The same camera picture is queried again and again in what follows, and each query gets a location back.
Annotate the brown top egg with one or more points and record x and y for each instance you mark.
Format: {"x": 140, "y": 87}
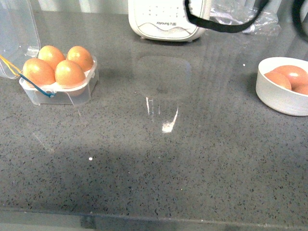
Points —
{"x": 69, "y": 74}

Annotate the brown egg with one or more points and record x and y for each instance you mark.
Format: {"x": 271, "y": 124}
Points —
{"x": 69, "y": 74}
{"x": 279, "y": 79}
{"x": 296, "y": 75}
{"x": 302, "y": 89}

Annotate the brown egg box back right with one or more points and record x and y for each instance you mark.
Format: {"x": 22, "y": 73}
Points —
{"x": 81, "y": 56}

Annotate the brown egg box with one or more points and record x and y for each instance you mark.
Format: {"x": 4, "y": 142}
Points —
{"x": 51, "y": 55}
{"x": 39, "y": 72}
{"x": 81, "y": 56}

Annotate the brown egg box back left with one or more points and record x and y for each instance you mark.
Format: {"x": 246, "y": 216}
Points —
{"x": 51, "y": 55}

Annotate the brown egg box front left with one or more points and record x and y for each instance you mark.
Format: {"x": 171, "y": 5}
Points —
{"x": 39, "y": 72}

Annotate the brown left egg in bowl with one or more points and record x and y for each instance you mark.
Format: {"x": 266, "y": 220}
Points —
{"x": 279, "y": 79}

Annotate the brown front egg in bowl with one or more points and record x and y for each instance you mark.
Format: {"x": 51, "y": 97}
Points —
{"x": 302, "y": 89}

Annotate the brown back egg in bowl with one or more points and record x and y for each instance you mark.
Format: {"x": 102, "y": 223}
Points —
{"x": 296, "y": 75}

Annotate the clear plastic egg box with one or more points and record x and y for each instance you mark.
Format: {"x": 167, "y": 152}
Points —
{"x": 19, "y": 42}

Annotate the white Joyoung blender appliance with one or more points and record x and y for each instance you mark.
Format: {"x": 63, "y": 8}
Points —
{"x": 163, "y": 20}

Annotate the white bowl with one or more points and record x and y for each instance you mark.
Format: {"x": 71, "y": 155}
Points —
{"x": 275, "y": 96}

